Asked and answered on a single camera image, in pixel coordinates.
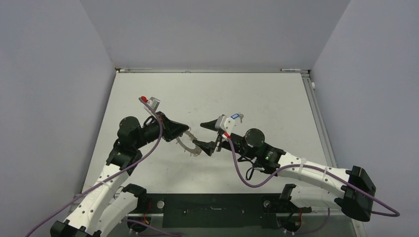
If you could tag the key with blue tag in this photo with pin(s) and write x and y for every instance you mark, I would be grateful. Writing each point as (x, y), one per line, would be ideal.
(238, 116)

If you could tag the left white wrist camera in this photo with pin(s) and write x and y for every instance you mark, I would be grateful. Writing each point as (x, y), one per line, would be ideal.
(152, 105)

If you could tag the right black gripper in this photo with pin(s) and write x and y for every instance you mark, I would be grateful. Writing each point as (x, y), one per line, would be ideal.
(210, 146)

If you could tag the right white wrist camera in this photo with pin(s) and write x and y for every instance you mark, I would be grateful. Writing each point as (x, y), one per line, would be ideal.
(225, 124)

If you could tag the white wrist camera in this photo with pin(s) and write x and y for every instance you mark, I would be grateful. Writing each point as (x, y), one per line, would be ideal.
(225, 124)
(152, 105)

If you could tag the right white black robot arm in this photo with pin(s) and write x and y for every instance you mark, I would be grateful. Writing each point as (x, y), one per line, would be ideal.
(348, 190)

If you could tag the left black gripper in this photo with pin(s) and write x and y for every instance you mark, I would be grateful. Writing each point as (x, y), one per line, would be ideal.
(170, 129)

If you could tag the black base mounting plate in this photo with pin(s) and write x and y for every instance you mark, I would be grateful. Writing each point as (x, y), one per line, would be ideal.
(219, 210)

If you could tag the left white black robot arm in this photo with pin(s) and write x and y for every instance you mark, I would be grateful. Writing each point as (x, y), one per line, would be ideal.
(97, 214)

